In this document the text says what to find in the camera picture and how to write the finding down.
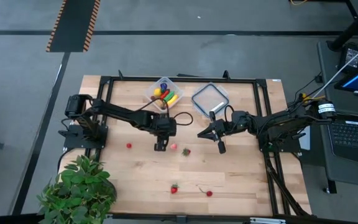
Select yellow toy banana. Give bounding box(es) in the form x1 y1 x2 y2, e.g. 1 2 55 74
166 94 179 108

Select black power adapter white label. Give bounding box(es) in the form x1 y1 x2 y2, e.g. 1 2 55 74
337 43 358 74

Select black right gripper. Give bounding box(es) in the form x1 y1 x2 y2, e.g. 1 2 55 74
196 111 250 155

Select red toy cherry long stem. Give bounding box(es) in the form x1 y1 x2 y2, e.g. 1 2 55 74
198 186 214 198

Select green leafy plant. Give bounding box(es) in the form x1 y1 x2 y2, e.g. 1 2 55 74
37 154 117 224

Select dark grey desk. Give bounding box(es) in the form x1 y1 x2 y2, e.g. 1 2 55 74
317 37 358 189

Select black laptop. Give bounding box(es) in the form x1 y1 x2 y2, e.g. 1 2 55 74
328 118 358 166

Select clear lid with blue seal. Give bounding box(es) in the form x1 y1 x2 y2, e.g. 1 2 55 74
191 82 231 119

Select clear plastic container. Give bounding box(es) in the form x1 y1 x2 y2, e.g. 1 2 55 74
144 76 185 113

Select black mat with hazard stripes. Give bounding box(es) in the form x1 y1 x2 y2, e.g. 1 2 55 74
45 0 101 53

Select black stand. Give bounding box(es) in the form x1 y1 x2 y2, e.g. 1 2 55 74
327 0 358 52

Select black cable bundle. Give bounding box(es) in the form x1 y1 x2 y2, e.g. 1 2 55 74
264 152 311 218

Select aluminium profile post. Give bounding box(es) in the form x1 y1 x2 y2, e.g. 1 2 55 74
249 217 287 224

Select black metal table frame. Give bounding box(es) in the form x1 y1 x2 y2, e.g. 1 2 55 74
85 70 312 223

